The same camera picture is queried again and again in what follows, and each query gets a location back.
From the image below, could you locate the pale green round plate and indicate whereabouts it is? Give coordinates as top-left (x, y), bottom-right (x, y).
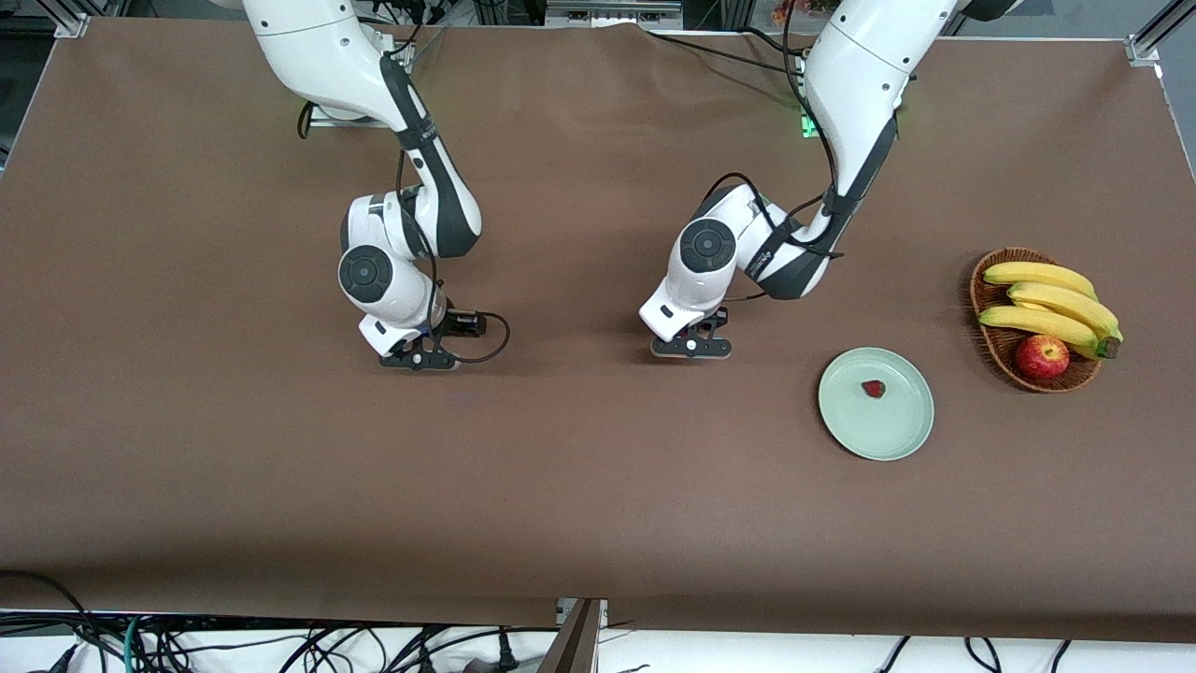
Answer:
top-left (818, 347), bottom-right (935, 462)

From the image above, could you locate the brown table cover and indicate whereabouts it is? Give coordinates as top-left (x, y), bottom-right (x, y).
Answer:
top-left (0, 17), bottom-right (1196, 646)

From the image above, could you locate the brown wicker basket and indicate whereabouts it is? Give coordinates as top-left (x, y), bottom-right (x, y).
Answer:
top-left (969, 247), bottom-right (1103, 394)

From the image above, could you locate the grey power strip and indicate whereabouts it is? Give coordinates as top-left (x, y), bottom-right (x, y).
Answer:
top-left (546, 0), bottom-right (684, 29)

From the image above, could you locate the yellow banana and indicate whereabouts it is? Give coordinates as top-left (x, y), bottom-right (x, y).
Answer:
top-left (977, 305), bottom-right (1122, 362)
top-left (982, 262), bottom-right (1100, 303)
top-left (1006, 281), bottom-right (1123, 343)

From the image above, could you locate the red apple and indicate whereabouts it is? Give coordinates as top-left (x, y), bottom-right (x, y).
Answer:
top-left (1015, 335), bottom-right (1072, 381)

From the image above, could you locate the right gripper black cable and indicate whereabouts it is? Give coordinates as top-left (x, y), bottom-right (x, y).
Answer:
top-left (432, 311), bottom-right (512, 365)

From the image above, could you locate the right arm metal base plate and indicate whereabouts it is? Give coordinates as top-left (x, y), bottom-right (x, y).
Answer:
top-left (306, 28), bottom-right (415, 129)

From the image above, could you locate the long black table cable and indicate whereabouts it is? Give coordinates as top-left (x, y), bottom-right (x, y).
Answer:
top-left (645, 31), bottom-right (816, 80)

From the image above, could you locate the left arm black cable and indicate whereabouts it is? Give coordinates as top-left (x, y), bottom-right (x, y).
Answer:
top-left (696, 0), bottom-right (847, 306)

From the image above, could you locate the short black table cable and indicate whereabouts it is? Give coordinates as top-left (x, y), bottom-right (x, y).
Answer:
top-left (743, 25), bottom-right (812, 57)

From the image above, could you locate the aluminium frame post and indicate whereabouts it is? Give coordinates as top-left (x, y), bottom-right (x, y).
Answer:
top-left (538, 597), bottom-right (609, 673)

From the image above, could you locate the black floor cable loop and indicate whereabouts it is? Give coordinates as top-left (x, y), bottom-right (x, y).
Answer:
top-left (0, 568), bottom-right (99, 660)

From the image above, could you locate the aluminium frame corner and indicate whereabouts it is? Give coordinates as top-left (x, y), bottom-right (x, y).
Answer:
top-left (1125, 0), bottom-right (1196, 68)
top-left (51, 0), bottom-right (94, 40)

